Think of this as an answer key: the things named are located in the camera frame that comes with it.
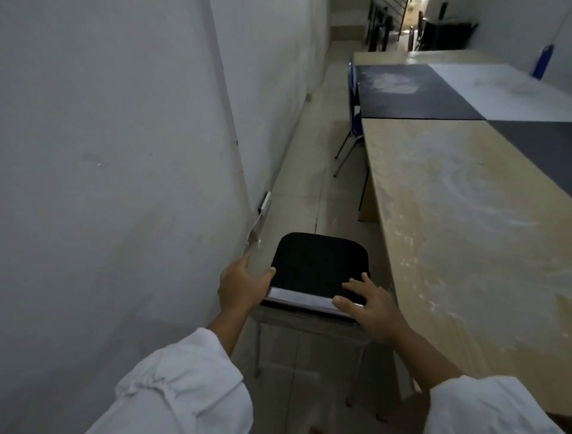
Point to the person's right hand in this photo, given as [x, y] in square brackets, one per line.
[380, 313]

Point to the person's left hand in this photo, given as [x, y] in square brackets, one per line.
[239, 288]

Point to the person's left thumb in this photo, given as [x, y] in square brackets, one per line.
[267, 278]

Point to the person's right thumb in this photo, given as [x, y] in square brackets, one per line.
[345, 305]

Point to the person's right middle finger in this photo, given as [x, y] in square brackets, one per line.
[368, 281]

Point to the black seat metal chair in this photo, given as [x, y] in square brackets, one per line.
[317, 266]

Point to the person's left forearm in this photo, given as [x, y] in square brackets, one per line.
[187, 384]

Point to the person's right forearm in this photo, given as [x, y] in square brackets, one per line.
[460, 398]

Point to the plywood table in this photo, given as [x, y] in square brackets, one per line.
[469, 232]

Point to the blue chair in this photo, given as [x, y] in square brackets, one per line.
[355, 120]

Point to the black table board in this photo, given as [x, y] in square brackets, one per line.
[411, 96]

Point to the dark grey table board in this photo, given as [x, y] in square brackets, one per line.
[543, 150]

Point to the white table board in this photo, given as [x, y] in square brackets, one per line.
[505, 91]

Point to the black cabinet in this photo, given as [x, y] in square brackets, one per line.
[444, 33]

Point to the black stair railing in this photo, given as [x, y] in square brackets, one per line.
[384, 22]

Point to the white wall socket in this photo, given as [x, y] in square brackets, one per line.
[265, 202]

